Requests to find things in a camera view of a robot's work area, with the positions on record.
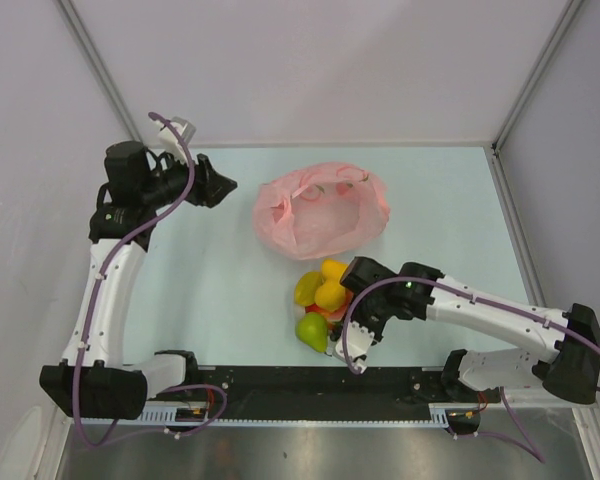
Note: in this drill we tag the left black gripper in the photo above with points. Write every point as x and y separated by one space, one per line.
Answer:
208 186

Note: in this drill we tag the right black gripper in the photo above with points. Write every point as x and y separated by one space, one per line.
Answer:
376 329

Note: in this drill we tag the red orange fake mango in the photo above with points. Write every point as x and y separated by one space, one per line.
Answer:
314 308

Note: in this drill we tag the fake watermelon slice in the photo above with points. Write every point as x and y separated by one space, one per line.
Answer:
339 314

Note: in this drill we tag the yellow fake pear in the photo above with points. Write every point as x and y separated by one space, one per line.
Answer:
331 296

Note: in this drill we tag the yellow fake mango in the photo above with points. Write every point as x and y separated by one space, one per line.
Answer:
333 270

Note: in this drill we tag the small green fake fruit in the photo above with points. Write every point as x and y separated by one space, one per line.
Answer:
312 330

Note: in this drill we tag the yellow fake starfruit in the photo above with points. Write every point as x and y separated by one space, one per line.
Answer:
306 287

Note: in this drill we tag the pink plastic bag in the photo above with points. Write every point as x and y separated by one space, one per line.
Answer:
321 210

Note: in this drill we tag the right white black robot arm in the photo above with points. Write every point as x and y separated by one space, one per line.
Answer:
557 350

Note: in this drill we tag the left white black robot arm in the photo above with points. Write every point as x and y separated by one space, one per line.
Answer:
120 233

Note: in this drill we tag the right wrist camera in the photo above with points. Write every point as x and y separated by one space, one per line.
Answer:
353 350

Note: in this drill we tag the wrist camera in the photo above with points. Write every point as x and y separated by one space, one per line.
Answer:
353 350
176 138

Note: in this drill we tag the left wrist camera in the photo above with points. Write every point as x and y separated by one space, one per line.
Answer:
176 138

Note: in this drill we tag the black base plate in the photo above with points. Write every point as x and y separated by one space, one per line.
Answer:
334 394

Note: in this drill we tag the aluminium front rail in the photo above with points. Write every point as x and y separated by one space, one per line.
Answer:
106 392

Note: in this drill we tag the left aluminium frame post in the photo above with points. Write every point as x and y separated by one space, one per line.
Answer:
87 47

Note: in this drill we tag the aluminium frame post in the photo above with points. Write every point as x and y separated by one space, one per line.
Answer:
539 68
87 47

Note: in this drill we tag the right aluminium frame post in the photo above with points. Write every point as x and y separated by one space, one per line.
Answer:
539 68

